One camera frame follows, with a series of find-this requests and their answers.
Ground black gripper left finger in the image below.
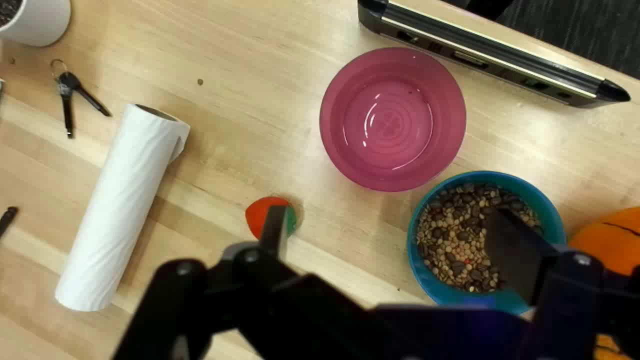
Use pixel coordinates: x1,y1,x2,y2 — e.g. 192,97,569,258
258,205,293,263

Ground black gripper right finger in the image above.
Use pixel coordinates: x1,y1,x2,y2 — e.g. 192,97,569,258
483,207,563,306

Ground brown beans and nuts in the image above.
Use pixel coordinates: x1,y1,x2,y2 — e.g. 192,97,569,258
416,184,542,296

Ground green plastic bowl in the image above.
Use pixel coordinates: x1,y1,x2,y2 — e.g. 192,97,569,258
406,170,569,316

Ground pink plastic bowl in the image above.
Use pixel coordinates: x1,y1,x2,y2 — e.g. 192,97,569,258
319,47,468,195

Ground red green toy tomato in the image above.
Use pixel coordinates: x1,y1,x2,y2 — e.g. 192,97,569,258
244,195,303,240

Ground orange toy pumpkin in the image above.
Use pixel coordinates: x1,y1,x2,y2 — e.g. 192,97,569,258
569,207,640,360

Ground white paper towel roll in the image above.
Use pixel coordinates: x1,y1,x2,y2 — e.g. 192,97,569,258
55,103,192,315

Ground black spirit level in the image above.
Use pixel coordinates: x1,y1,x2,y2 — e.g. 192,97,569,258
357,0,632,109

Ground black pen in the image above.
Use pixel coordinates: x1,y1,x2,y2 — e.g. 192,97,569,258
0,205,21,239

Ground white printed mug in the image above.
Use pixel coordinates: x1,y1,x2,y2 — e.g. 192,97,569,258
0,0,74,48

